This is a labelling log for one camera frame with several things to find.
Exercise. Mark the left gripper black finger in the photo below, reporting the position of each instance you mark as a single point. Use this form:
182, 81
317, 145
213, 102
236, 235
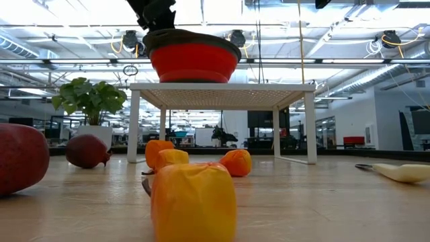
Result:
161, 17

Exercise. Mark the red collapsible colander grey rim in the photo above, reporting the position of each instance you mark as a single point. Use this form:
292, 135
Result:
193, 64

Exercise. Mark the small orange toy pepper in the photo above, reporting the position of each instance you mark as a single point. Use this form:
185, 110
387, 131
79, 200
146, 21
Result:
236, 163
173, 158
193, 205

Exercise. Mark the dark red toy pomegranate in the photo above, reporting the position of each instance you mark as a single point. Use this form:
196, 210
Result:
85, 151
20, 158

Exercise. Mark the white perforated metal shelf riser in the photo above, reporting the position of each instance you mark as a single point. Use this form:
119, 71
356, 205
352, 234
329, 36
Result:
221, 87

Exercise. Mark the green plant in white pot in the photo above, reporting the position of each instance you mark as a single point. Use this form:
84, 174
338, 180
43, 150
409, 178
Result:
90, 97

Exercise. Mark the small blue bin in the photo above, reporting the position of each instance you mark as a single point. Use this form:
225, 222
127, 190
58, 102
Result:
181, 134

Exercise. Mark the white board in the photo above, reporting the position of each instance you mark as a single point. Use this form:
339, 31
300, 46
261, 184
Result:
205, 138

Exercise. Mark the black background robot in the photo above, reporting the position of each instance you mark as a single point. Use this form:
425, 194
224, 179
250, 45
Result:
221, 136

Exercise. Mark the red box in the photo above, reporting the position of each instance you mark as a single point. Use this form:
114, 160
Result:
353, 140

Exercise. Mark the dark wall panel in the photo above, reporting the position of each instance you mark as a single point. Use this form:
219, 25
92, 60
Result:
420, 124

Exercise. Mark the black aluminium rig frame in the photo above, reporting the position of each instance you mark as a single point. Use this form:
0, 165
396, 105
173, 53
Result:
386, 155

